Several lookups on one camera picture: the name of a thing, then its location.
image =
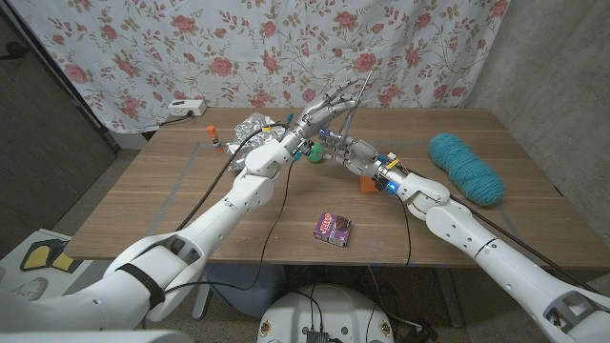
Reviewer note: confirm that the aluminum foil sheet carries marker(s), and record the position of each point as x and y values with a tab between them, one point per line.
248	128

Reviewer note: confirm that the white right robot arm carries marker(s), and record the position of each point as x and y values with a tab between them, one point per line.
500	257

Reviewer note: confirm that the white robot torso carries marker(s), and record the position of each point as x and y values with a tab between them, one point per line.
329	314

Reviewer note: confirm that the green ball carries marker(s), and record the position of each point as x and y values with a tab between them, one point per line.
315	155

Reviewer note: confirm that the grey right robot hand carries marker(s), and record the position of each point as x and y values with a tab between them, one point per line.
367	155

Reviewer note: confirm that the teal yarn skein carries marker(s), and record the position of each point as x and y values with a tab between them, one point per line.
467	164

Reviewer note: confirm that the blue grey chair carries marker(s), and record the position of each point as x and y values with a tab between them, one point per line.
243	288

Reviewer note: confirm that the floral print curtain backdrop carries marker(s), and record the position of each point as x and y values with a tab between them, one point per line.
214	47

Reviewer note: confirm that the orange block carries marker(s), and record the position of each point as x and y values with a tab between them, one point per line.
367	186

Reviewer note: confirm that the yellow black foot pedal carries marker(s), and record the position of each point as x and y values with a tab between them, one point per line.
35	256

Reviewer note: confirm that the white sneaker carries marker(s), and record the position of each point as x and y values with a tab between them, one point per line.
31	288

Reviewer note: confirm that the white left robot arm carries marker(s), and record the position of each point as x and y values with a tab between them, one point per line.
157	267

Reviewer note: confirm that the grey table leg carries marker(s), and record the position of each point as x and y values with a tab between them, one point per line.
449	297

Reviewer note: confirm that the white power strip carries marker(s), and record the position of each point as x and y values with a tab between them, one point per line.
187	107

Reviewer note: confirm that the white floor board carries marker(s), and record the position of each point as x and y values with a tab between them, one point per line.
14	267

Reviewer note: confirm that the black backdrop stand pole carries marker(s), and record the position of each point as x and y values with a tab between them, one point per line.
53	71

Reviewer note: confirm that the orange capped glue stick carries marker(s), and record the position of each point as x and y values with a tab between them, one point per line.
214	137

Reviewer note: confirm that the purple pudding mix box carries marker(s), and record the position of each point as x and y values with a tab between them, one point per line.
332	229

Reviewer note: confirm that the black power adapter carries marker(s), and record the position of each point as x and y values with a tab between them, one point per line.
421	333

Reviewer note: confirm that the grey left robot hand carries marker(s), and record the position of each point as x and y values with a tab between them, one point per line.
324	112

